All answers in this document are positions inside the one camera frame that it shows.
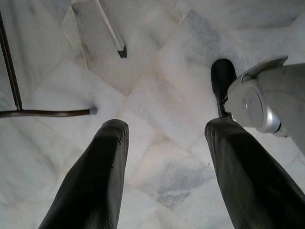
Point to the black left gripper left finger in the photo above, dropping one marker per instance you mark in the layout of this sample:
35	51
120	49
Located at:
95	179

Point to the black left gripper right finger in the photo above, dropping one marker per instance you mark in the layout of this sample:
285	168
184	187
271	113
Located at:
250	186

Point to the silver robot left leg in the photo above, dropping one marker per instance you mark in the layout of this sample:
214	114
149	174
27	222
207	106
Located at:
274	95

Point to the silver metal clothes rack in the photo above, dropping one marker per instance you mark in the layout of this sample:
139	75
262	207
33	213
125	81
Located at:
122	51

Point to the dark metal table frame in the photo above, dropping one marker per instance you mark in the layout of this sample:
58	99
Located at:
47	112

